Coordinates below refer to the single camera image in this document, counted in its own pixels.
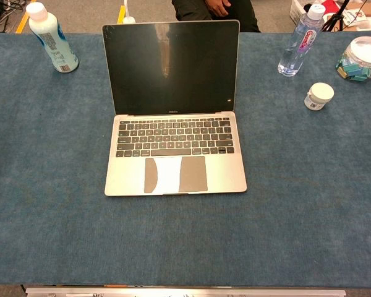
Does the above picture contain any silver open laptop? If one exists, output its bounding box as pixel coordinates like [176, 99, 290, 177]
[101, 19, 248, 197]

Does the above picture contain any blue felt table mat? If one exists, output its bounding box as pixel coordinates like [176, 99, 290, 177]
[0, 32, 371, 286]

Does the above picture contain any seated person in dark trousers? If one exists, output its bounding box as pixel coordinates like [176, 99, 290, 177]
[171, 0, 262, 33]

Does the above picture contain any small white lidded jar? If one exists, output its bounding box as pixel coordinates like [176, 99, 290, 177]
[304, 82, 335, 111]

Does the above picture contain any clear plastic water bottle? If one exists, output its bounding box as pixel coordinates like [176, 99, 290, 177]
[277, 3, 326, 77]

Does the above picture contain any light blue lotion bottle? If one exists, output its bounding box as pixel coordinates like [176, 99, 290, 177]
[25, 1, 80, 74]

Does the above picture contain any white storage basket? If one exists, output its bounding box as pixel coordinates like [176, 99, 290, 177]
[289, 0, 316, 25]

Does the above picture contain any clear jar with coloured blocks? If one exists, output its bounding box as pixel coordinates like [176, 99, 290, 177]
[335, 36, 371, 83]

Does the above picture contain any black tripod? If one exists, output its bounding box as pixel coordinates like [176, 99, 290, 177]
[322, 0, 352, 32]

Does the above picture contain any cardboard box with white bag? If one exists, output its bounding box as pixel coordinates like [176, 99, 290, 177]
[339, 2, 371, 32]

